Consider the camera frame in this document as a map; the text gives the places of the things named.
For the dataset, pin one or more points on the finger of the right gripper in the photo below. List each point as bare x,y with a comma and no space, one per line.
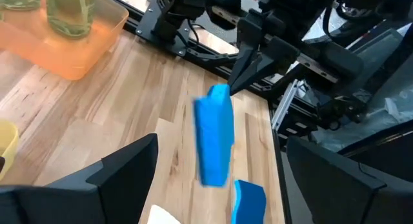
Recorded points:
242,69
258,70

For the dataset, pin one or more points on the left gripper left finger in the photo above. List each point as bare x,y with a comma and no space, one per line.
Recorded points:
129,185

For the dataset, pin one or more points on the orange plastic bin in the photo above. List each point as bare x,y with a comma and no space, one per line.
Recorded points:
64,59

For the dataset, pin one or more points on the silver aluminium extrusion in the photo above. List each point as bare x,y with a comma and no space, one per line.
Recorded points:
284,104

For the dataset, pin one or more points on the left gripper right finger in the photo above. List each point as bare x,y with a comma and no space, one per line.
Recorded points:
329,191

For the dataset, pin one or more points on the yellow plastic bin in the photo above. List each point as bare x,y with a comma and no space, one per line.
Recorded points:
9,143

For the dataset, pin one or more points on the blue two-tone sponge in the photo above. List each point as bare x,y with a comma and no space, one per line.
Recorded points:
213,137
250,204

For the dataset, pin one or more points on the clear plastic sheet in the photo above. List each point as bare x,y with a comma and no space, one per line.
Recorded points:
387,114

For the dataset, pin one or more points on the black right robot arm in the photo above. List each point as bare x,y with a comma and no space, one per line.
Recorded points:
342,59

